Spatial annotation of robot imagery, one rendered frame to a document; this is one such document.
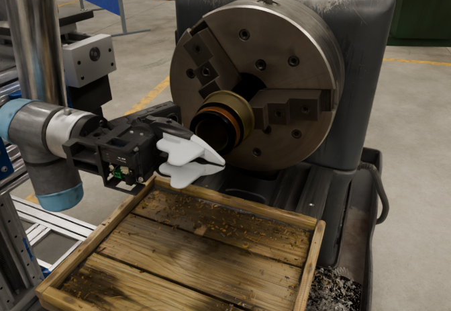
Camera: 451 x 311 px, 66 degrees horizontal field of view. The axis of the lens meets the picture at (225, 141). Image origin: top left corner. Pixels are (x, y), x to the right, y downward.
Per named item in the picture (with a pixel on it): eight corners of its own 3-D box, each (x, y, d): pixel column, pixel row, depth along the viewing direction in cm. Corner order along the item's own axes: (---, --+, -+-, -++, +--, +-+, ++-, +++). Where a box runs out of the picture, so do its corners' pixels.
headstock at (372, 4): (247, 66, 142) (251, -43, 121) (372, 83, 126) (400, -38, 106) (173, 134, 95) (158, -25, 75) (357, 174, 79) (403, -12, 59)
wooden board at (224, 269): (153, 188, 75) (151, 172, 73) (323, 236, 63) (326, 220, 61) (41, 307, 52) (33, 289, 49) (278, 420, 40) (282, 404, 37)
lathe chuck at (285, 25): (186, 125, 83) (194, -18, 66) (317, 168, 75) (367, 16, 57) (167, 143, 76) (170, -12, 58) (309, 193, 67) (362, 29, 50)
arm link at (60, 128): (88, 142, 58) (77, 96, 54) (111, 147, 57) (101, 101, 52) (53, 166, 52) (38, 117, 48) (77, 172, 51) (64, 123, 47)
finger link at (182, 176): (209, 205, 44) (147, 187, 47) (227, 179, 48) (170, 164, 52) (209, 185, 42) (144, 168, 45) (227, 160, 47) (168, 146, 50)
